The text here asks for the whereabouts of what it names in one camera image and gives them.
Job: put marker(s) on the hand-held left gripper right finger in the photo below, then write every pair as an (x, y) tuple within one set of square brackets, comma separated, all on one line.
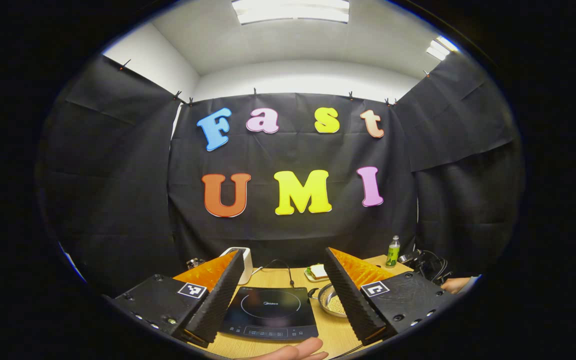
[(350, 305)]

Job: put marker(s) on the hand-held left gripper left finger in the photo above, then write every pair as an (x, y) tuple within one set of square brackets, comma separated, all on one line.
[(218, 305)]

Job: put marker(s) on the black induction cooktop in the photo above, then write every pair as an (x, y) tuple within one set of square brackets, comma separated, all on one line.
[(268, 310)]

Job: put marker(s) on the heap of pale soybeans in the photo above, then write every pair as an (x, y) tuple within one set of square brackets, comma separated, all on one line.
[(338, 305)]

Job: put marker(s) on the sandwich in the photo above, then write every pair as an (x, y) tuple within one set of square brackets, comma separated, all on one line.
[(319, 271)]

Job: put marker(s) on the small dark metal object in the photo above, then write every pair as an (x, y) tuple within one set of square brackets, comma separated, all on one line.
[(195, 263)]

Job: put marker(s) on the small pale rectangular plate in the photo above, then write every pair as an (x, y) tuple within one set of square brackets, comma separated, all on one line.
[(310, 277)]

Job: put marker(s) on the white kitchen appliance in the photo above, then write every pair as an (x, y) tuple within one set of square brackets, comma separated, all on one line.
[(247, 265)]

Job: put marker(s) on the green plastic bottle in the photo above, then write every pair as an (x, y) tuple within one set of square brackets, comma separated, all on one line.
[(392, 255)]

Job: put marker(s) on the black backdrop cloth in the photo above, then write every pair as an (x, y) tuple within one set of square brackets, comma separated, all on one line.
[(118, 200)]

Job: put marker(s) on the small ceiling light panel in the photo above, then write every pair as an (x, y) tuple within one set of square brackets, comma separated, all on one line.
[(442, 47)]

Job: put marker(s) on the large ceiling light panel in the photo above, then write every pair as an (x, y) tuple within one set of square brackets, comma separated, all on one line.
[(290, 10)]

